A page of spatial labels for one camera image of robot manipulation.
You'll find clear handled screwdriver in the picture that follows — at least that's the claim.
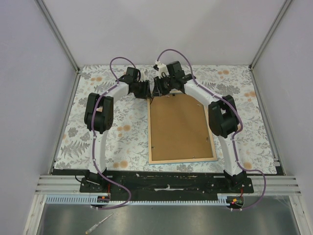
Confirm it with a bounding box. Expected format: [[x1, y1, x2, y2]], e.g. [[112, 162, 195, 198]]
[[85, 213, 113, 235]]

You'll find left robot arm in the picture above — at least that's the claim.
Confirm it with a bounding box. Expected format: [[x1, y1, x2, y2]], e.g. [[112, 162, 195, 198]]
[[84, 67, 151, 192]]

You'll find left aluminium corner post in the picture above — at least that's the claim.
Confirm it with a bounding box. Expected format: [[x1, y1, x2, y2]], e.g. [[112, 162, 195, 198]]
[[36, 0, 81, 74]]

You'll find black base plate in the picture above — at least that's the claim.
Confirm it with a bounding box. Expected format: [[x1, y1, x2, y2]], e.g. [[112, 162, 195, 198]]
[[52, 169, 254, 202]]

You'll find light blue cable duct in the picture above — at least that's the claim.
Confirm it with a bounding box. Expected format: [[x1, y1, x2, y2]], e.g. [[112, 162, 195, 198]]
[[45, 194, 230, 206]]

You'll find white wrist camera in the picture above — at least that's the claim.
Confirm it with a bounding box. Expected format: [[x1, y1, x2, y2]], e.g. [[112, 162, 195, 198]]
[[139, 70, 149, 82], [153, 60, 168, 78]]

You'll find right aluminium corner post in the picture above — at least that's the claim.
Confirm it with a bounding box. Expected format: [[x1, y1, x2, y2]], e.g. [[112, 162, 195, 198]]
[[248, 0, 294, 71]]

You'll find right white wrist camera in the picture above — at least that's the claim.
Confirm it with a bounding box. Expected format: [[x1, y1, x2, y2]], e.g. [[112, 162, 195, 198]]
[[153, 60, 168, 78]]

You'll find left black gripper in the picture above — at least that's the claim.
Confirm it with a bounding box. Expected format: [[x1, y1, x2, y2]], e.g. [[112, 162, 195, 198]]
[[133, 80, 153, 100]]

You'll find aluminium rail bar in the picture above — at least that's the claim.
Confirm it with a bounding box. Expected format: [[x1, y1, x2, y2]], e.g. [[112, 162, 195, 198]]
[[35, 174, 84, 195]]

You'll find floral patterned table mat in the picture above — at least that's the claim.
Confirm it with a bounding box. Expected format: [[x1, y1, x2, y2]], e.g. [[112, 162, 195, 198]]
[[54, 65, 277, 174]]

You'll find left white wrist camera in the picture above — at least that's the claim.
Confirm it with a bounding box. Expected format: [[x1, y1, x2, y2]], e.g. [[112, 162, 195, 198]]
[[139, 70, 149, 82]]

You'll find blue picture frame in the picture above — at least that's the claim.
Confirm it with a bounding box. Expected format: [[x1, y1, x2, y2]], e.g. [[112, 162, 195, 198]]
[[147, 92, 217, 165]]

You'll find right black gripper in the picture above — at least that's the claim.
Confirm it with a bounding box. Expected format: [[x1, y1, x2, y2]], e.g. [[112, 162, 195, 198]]
[[152, 75, 175, 98]]

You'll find aluminium corner post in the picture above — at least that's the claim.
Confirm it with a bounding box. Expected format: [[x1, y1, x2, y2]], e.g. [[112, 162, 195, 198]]
[[36, 0, 81, 74], [248, 0, 294, 71]]

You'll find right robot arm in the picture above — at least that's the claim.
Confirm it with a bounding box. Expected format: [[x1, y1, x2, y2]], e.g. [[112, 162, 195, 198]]
[[153, 61, 246, 193]]

